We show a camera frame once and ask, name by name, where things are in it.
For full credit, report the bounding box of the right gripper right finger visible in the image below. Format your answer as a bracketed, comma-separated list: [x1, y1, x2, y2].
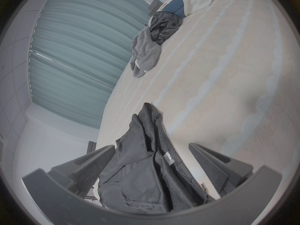
[189, 142, 255, 194]

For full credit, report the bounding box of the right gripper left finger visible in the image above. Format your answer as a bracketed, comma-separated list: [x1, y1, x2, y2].
[47, 144, 117, 197]

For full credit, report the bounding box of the black T-shirt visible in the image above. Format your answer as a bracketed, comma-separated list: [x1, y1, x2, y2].
[97, 102, 213, 214]

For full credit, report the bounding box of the black chest of drawers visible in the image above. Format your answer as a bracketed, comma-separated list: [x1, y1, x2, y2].
[87, 141, 97, 155]

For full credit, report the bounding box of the white ceiling air vent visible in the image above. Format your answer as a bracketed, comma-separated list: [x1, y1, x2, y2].
[0, 134, 5, 165]

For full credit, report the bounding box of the blue-green curtain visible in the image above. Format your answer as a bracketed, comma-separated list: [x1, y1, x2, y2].
[29, 53, 113, 129]
[30, 0, 155, 88]

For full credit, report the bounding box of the bed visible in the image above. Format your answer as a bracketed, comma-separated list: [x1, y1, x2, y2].
[97, 0, 300, 203]

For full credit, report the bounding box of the grey garment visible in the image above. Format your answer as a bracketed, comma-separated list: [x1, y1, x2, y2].
[130, 26, 161, 78]

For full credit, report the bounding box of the black glossy garment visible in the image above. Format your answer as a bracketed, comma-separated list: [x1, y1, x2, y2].
[149, 11, 183, 46]

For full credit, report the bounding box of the white garment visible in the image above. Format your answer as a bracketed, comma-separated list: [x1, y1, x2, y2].
[182, 0, 213, 17]

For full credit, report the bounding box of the dark blue garment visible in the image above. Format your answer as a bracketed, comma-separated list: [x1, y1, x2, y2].
[162, 0, 186, 18]

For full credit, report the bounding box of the grey bedside table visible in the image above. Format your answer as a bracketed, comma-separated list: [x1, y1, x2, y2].
[149, 0, 164, 16]

